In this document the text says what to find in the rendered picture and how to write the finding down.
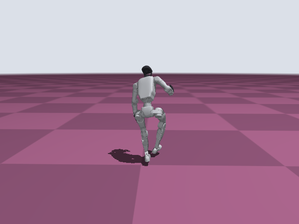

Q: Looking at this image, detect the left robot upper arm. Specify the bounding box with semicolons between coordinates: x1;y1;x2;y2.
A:
132;83;138;104

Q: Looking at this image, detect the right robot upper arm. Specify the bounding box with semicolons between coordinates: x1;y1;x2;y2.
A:
153;76;171;93

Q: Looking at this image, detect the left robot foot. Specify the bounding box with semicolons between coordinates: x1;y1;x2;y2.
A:
144;154;151;162

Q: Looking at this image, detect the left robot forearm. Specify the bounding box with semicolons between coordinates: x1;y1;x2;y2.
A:
131;103;137;115

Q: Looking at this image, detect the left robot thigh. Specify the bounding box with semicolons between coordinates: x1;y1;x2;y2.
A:
135;110;148;137

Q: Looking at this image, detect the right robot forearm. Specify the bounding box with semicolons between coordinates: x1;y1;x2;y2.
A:
168;86;174;96

